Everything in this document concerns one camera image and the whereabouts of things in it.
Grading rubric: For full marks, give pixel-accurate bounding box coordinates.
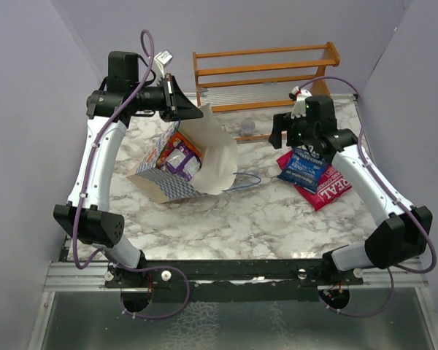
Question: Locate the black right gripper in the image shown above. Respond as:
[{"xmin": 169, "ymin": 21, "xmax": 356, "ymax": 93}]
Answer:
[{"xmin": 269, "ymin": 112, "xmax": 317, "ymax": 149}]

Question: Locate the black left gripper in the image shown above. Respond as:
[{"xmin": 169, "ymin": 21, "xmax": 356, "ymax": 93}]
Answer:
[{"xmin": 130, "ymin": 73, "xmax": 204, "ymax": 123}]

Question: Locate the orange candy packet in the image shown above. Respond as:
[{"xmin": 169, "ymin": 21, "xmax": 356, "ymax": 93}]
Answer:
[{"xmin": 156, "ymin": 131, "xmax": 201, "ymax": 168}]

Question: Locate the blue kettle chips bag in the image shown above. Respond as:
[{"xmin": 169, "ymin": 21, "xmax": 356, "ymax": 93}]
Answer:
[{"xmin": 277, "ymin": 147, "xmax": 329, "ymax": 194}]

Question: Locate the purple snack packet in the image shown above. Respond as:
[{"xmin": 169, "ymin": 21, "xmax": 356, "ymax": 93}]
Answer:
[{"xmin": 165, "ymin": 142, "xmax": 201, "ymax": 182}]

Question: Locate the checkered paper bag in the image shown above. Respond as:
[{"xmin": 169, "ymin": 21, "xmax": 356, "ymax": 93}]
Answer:
[{"xmin": 126, "ymin": 102, "xmax": 262, "ymax": 205}]

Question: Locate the pink real chips bag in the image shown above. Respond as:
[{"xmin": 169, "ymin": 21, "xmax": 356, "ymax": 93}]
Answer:
[{"xmin": 293, "ymin": 165, "xmax": 352, "ymax": 211}]

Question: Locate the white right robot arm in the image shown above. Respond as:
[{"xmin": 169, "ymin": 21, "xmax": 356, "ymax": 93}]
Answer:
[{"xmin": 269, "ymin": 95, "xmax": 434, "ymax": 285}]

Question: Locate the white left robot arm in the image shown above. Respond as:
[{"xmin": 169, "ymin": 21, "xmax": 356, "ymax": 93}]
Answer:
[{"xmin": 53, "ymin": 50, "xmax": 203, "ymax": 288}]

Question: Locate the small clear plastic cup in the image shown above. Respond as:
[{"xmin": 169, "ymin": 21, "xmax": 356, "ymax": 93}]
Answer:
[{"xmin": 239, "ymin": 120, "xmax": 256, "ymax": 137}]

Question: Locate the orange wooden rack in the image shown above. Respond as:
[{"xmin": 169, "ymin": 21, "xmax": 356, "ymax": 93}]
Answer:
[{"xmin": 192, "ymin": 41, "xmax": 341, "ymax": 143}]

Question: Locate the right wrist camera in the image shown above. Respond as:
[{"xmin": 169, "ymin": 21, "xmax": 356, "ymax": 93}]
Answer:
[{"xmin": 288, "ymin": 86, "xmax": 312, "ymax": 114}]

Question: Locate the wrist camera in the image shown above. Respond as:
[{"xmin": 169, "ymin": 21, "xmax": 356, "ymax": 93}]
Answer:
[
  {"xmin": 288, "ymin": 86, "xmax": 312, "ymax": 114},
  {"xmin": 153, "ymin": 50, "xmax": 174, "ymax": 79}
]

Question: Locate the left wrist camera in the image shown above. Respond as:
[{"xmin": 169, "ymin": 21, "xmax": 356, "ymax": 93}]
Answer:
[{"xmin": 153, "ymin": 50, "xmax": 174, "ymax": 79}]

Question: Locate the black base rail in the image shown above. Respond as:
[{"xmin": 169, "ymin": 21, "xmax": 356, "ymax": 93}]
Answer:
[{"xmin": 104, "ymin": 259, "xmax": 363, "ymax": 303}]

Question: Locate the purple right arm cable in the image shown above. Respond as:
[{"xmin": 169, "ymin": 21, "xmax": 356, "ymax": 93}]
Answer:
[{"xmin": 299, "ymin": 76, "xmax": 438, "ymax": 317}]

